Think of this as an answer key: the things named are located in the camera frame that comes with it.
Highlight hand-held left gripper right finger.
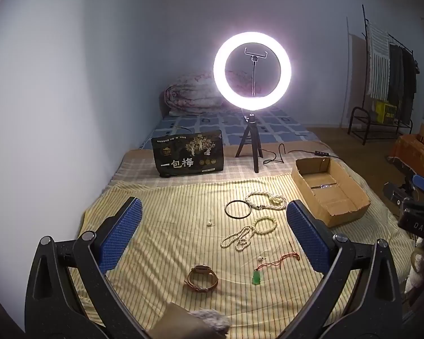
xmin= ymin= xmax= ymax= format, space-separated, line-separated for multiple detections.
xmin=285 ymin=199 xmax=403 ymax=339

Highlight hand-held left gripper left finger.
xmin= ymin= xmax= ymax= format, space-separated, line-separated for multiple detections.
xmin=25 ymin=197 xmax=144 ymax=339

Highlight cardboard box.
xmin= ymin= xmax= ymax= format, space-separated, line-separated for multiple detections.
xmin=291 ymin=156 xmax=371 ymax=228

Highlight round cream bead bracelet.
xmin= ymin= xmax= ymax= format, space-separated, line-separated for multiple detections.
xmin=253 ymin=217 xmax=278 ymax=235

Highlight knotted bead bracelet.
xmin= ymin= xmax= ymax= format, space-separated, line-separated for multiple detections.
xmin=245 ymin=191 xmax=287 ymax=213

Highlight green pendant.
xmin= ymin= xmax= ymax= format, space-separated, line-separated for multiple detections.
xmin=252 ymin=238 xmax=302 ymax=286

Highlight long white bead necklace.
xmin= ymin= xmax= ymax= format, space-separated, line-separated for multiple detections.
xmin=220 ymin=225 xmax=259 ymax=252

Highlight person's right hand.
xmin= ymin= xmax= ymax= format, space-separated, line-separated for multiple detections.
xmin=406 ymin=236 xmax=424 ymax=294

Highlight orange storage box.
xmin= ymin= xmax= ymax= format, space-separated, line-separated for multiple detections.
xmin=387 ymin=134 xmax=424 ymax=177

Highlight yellow striped cloth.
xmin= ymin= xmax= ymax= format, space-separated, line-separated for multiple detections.
xmin=65 ymin=173 xmax=416 ymax=331

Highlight beige plaid blanket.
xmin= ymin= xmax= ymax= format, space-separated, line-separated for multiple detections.
xmin=104 ymin=140 xmax=361 ymax=191

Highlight yellow box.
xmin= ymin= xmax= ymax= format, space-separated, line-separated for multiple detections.
xmin=375 ymin=101 xmax=397 ymax=124

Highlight black bangle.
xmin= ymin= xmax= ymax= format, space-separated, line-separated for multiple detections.
xmin=225 ymin=200 xmax=252 ymax=219

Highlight black shoe rack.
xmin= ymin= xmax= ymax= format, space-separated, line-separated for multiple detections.
xmin=347 ymin=107 xmax=412 ymax=145

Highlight black snack bag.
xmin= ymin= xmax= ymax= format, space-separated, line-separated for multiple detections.
xmin=151 ymin=129 xmax=224 ymax=178

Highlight black tripod stand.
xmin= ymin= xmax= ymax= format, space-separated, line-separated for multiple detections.
xmin=235 ymin=110 xmax=264 ymax=173

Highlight dark hanging garments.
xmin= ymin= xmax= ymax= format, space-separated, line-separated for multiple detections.
xmin=388 ymin=44 xmax=417 ymax=122

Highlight grey furry microphone cover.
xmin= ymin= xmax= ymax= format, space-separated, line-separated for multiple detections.
xmin=187 ymin=309 xmax=232 ymax=339

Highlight white striped towel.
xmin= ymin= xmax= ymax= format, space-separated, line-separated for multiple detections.
xmin=367 ymin=23 xmax=391 ymax=100

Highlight blue checked bedsheet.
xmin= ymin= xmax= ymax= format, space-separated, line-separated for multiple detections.
xmin=139 ymin=106 xmax=317 ymax=149

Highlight folded floral quilt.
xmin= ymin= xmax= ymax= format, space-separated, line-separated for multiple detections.
xmin=163 ymin=72 xmax=224 ymax=116

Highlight black clothes rack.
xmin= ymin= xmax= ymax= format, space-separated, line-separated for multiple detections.
xmin=361 ymin=5 xmax=419 ymax=138

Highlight phone holder clamp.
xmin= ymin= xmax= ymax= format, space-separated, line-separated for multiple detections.
xmin=244 ymin=47 xmax=268 ymax=97

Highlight black power cable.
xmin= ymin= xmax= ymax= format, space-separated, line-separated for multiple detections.
xmin=262 ymin=144 xmax=322 ymax=165

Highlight brown strap wristwatch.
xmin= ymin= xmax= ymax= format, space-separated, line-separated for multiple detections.
xmin=184 ymin=265 xmax=219 ymax=293

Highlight white ring light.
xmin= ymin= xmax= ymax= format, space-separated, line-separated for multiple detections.
xmin=213 ymin=31 xmax=302 ymax=111

